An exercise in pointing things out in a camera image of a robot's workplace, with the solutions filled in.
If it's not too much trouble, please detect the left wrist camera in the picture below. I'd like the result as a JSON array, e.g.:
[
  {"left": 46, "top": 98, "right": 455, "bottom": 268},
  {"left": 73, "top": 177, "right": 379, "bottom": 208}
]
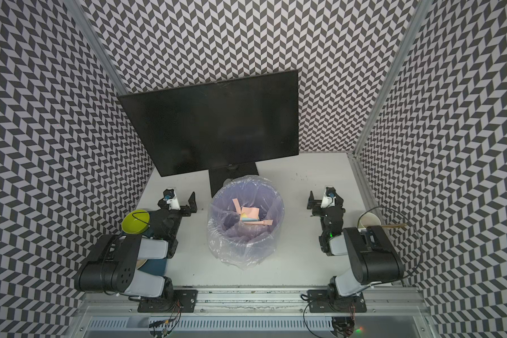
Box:
[{"left": 163, "top": 188, "right": 180, "bottom": 210}]

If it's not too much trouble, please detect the purple bin with plastic liner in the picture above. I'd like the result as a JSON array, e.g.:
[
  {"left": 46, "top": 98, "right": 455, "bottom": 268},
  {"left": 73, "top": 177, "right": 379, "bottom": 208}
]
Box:
[{"left": 207, "top": 175, "right": 284, "bottom": 270}]

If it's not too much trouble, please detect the aluminium mounting rail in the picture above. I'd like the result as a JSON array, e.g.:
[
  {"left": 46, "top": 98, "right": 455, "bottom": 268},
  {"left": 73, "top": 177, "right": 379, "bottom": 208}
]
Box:
[{"left": 76, "top": 286, "right": 429, "bottom": 316}]

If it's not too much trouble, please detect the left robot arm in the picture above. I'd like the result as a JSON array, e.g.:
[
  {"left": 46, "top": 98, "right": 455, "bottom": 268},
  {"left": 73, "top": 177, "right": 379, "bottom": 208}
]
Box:
[{"left": 73, "top": 189, "right": 198, "bottom": 301}]

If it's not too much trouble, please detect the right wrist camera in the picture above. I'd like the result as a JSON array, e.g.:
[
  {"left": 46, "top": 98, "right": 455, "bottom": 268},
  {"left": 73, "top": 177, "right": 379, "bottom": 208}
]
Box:
[{"left": 321, "top": 187, "right": 337, "bottom": 208}]

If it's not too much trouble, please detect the white paper cup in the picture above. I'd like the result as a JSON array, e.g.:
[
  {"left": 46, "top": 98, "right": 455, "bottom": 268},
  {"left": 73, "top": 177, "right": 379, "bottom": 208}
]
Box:
[{"left": 358, "top": 212, "right": 382, "bottom": 229}]

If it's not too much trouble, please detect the pink square sticky note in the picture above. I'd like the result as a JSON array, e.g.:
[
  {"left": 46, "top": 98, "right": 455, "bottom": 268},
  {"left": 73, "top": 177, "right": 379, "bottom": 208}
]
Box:
[{"left": 241, "top": 207, "right": 260, "bottom": 219}]

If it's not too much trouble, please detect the black computer monitor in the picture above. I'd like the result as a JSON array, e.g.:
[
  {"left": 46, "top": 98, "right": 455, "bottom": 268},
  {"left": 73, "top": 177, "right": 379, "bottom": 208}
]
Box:
[{"left": 118, "top": 70, "right": 299, "bottom": 177}]

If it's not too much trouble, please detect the black monitor stand base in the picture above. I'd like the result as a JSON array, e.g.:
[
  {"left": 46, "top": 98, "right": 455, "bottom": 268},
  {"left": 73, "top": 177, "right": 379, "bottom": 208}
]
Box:
[{"left": 208, "top": 162, "right": 259, "bottom": 197}]

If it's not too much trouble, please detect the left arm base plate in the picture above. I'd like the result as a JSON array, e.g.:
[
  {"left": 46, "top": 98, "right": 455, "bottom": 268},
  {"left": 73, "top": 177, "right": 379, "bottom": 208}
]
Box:
[{"left": 137, "top": 288, "right": 199, "bottom": 313}]

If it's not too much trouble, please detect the pink narrow sticky note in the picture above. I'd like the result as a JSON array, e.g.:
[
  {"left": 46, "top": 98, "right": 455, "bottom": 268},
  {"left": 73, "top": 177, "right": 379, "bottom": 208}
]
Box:
[
  {"left": 245, "top": 220, "right": 273, "bottom": 226},
  {"left": 232, "top": 199, "right": 242, "bottom": 214}
]

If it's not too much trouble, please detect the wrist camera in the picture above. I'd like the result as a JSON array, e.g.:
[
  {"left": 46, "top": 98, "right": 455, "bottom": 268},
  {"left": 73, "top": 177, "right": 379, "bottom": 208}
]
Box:
[
  {"left": 163, "top": 188, "right": 180, "bottom": 210},
  {"left": 321, "top": 187, "right": 337, "bottom": 208}
]

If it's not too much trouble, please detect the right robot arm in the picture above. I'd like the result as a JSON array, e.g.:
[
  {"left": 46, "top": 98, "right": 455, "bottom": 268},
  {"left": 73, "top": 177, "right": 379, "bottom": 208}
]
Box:
[{"left": 306, "top": 187, "right": 405, "bottom": 303}]

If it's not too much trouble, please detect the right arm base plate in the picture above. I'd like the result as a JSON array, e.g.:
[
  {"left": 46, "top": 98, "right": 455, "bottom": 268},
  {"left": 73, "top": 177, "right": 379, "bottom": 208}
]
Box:
[{"left": 301, "top": 290, "right": 367, "bottom": 314}]

